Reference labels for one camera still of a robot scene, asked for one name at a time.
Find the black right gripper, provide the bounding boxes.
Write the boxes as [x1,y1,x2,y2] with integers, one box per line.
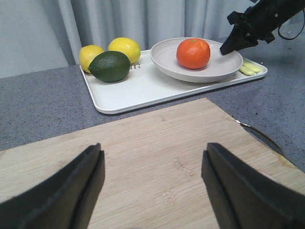
[220,0,305,55]

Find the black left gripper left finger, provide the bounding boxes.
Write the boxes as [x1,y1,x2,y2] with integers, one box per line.
[0,144,105,229]

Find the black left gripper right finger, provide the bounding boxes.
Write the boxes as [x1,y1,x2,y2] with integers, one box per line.
[202,143,305,229]

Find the orange mandarin fruit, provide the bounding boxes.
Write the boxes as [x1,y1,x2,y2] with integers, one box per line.
[176,38,211,70]

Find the beige round plate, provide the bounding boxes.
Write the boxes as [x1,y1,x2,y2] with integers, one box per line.
[151,37,244,83]

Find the white rectangular tray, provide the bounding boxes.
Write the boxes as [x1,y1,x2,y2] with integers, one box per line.
[81,50,267,115]

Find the pale yellow strip pieces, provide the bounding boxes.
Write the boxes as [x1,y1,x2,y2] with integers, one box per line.
[239,60,261,76]

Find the wooden cutting board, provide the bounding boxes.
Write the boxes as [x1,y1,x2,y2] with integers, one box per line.
[0,99,305,229]

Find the yellow lemon right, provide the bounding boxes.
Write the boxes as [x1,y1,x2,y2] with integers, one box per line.
[108,37,141,64]

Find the yellow lemon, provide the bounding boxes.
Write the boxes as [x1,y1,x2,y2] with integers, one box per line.
[79,45,104,73]
[108,37,141,64]

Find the green lime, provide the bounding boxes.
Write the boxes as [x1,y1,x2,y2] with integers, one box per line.
[88,51,131,83]

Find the yellow lemon left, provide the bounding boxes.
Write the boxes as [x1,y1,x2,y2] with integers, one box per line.
[79,45,104,73]

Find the grey curtain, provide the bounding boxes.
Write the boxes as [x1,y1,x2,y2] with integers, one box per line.
[0,0,305,79]

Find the black cable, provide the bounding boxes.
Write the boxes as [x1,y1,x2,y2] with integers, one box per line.
[277,10,305,41]

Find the metal cutting board handle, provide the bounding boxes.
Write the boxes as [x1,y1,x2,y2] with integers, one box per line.
[236,120,284,156]

